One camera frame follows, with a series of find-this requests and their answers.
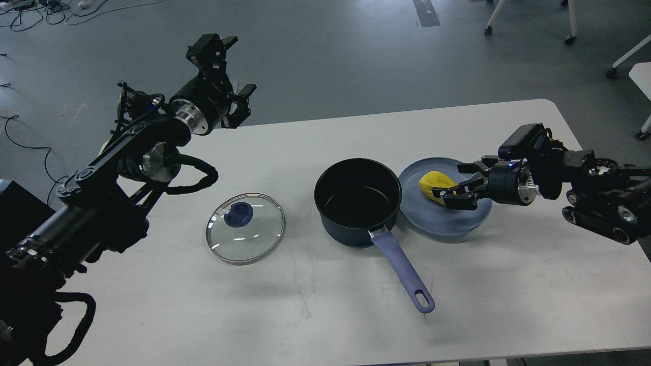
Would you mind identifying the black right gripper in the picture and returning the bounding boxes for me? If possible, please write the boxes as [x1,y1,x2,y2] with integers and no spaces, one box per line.
[432,156,539,210]

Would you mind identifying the glass pot lid blue knob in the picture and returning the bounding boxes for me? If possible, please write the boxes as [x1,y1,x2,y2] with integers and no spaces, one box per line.
[205,193,286,266]

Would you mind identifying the dark blue saucepan purple handle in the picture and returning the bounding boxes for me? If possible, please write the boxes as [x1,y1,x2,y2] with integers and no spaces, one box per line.
[313,158,435,314]

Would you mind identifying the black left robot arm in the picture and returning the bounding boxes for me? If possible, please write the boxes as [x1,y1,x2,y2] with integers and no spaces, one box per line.
[2,34,256,365]

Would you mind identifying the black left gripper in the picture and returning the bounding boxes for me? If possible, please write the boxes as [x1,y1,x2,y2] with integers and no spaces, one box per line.
[169,34,257,135]

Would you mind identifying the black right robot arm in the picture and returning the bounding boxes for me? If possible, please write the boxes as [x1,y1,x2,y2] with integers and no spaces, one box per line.
[429,124,650,245]

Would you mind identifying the tangled floor cables top left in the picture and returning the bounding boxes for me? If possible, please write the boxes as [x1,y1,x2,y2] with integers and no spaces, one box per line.
[0,0,163,32]

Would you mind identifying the black floor cable left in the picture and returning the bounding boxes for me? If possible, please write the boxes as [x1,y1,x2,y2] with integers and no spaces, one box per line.
[0,114,74,205]

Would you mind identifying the white furniture leg right edge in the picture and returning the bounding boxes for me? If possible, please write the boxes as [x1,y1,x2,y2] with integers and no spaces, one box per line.
[605,35,650,141]

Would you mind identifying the black box at left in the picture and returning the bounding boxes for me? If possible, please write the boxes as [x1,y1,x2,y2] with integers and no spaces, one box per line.
[1,180,55,253]

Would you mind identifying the blue round plate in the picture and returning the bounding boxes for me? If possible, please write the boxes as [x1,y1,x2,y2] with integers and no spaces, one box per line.
[398,157,493,237]

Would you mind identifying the yellow potato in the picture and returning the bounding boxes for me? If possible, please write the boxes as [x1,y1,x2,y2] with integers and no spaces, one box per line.
[417,170,457,207]

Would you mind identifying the white chair legs with casters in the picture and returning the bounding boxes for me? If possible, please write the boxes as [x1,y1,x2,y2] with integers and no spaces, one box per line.
[482,1,580,46]

